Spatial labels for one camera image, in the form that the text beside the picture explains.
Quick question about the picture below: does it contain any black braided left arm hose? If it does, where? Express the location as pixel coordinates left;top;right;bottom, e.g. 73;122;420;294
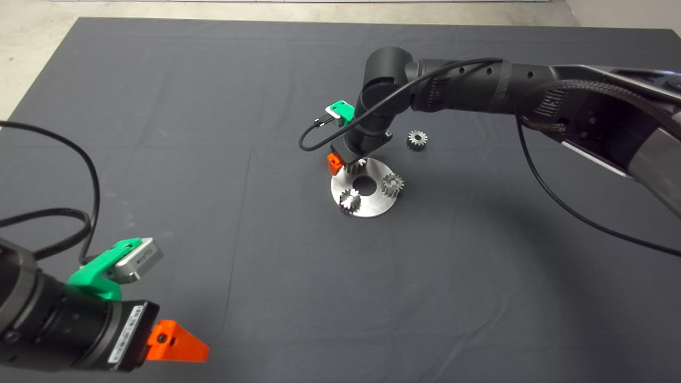
0;209;94;262

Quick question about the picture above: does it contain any black left camera cable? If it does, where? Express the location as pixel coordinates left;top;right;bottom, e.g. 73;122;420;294
0;121;102;267

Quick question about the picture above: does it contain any black braided arm hose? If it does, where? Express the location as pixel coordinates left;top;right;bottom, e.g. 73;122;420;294
515;79;681;141
0;209;94;262

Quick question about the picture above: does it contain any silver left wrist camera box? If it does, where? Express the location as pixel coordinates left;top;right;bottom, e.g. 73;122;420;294
114;238;164;284

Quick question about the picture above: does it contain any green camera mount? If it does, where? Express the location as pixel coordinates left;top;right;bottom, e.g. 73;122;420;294
326;100;356;128
67;238;143;303

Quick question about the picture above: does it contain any green right camera mount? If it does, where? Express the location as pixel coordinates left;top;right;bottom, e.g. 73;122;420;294
326;100;356;128

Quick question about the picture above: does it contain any green left camera mount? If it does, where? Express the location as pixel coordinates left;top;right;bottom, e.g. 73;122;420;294
67;238;143;303

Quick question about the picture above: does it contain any black braided right arm hose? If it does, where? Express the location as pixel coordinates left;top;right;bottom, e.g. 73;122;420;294
515;79;681;141

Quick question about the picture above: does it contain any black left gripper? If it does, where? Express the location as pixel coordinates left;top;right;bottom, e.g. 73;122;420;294
104;299;210;373

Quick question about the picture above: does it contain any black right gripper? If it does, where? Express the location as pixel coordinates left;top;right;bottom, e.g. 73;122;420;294
327;129;394;176

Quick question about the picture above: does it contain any dark grey table cloth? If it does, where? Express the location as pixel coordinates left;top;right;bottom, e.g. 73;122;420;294
0;18;681;383

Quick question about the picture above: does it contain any round metal plate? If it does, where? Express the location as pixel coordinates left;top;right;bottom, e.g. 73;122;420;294
330;157;402;218

